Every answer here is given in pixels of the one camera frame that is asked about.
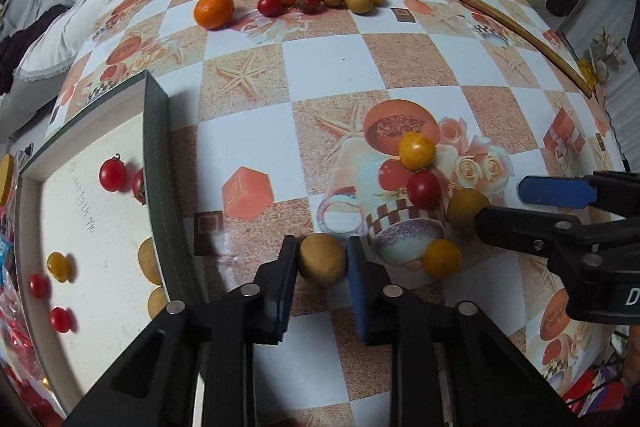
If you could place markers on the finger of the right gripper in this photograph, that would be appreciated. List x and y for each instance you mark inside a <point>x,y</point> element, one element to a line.
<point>575,193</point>
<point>525,231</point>

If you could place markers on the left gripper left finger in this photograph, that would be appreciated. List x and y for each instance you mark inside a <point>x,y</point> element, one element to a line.
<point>280,279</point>

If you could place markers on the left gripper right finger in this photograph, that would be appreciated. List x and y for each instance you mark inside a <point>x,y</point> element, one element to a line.
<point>372,309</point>

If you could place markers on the red cherry tomato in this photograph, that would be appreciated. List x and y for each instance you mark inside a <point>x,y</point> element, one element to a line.
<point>39,286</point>
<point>113,174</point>
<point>270,8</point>
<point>424,190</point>
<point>61,320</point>

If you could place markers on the red tomato near stick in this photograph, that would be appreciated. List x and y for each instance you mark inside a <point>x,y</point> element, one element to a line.
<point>138,188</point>

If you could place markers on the green box lid tray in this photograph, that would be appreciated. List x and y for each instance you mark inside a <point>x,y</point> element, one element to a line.
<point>61,206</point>

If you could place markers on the left mandarin orange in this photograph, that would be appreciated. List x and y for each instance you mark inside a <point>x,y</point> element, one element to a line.
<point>213,14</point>

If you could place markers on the red hawthorn fruit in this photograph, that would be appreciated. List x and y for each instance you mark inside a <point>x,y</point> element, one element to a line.
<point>309,6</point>

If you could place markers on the brown longan front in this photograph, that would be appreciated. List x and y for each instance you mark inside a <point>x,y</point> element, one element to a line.
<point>360,7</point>

